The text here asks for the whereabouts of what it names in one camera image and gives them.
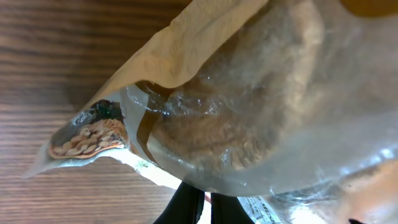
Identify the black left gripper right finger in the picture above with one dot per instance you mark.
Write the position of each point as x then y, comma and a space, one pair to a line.
227, 210

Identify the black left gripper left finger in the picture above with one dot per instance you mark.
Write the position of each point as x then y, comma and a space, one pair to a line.
185, 207

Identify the brown patterned snack packet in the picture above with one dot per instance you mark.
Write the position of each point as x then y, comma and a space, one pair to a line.
93, 140

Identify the beige brown paper pouch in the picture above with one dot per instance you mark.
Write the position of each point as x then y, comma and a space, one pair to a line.
293, 103

